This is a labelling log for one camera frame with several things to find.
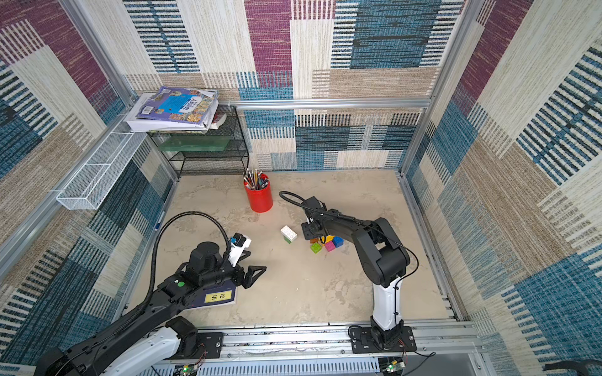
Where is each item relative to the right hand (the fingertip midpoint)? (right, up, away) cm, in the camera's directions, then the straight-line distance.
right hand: (316, 232), depth 99 cm
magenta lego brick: (+5, -5, -5) cm, 9 cm away
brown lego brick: (-1, -3, -5) cm, 6 cm away
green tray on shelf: (-50, +37, 0) cm, 62 cm away
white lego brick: (-11, 0, -7) cm, 13 cm away
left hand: (-20, -6, -21) cm, 30 cm away
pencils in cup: (-25, +22, +1) cm, 33 cm away
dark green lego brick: (-11, -2, -7) cm, 13 cm away
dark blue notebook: (-35, -19, -18) cm, 43 cm away
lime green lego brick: (-1, -5, -5) cm, 8 cm away
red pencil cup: (-23, +13, +2) cm, 27 cm away
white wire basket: (-69, +17, -29) cm, 77 cm away
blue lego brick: (+8, -3, -6) cm, 10 cm away
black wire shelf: (-40, +32, +20) cm, 55 cm away
